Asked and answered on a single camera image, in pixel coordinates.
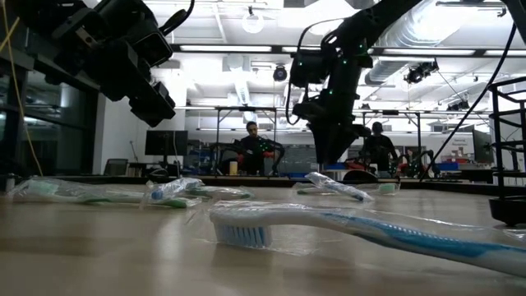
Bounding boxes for green toothbrush in clear wrapper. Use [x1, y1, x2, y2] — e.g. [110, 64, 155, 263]
[187, 185, 254, 201]
[7, 176, 203, 209]

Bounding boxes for blue toothbrush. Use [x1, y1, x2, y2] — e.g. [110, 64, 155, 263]
[207, 200, 526, 279]
[304, 171, 375, 203]
[145, 176, 205, 202]

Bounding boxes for black table frame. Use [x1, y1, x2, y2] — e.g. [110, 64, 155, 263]
[24, 175, 526, 197]

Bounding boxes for white ring lamp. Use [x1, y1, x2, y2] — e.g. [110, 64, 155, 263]
[241, 10, 265, 35]

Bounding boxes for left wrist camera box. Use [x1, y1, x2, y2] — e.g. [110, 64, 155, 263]
[137, 29, 174, 67]

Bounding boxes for dark office chair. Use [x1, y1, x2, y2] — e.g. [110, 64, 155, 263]
[102, 158, 130, 177]

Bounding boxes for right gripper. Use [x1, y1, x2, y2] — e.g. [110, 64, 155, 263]
[293, 40, 373, 165]

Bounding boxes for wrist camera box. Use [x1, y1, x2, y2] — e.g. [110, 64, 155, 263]
[137, 29, 174, 67]
[289, 51, 330, 90]

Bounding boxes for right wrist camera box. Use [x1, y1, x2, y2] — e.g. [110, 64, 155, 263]
[289, 51, 330, 90]

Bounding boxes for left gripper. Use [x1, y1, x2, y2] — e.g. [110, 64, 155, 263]
[48, 3, 177, 127]

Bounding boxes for black aluminium rig frame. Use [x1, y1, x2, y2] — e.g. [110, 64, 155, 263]
[213, 105, 279, 165]
[361, 109, 423, 165]

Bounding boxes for black wire basket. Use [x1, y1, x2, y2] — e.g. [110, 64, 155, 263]
[487, 76, 526, 226]

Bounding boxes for silver air duct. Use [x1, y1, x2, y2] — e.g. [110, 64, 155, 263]
[363, 0, 473, 86]

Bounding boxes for person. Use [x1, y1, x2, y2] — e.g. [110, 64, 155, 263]
[236, 121, 284, 176]
[361, 121, 399, 173]

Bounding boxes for yellow cable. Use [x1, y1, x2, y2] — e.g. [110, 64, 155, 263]
[0, 0, 44, 177]

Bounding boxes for black computer monitor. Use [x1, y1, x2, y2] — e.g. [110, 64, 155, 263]
[144, 129, 189, 156]

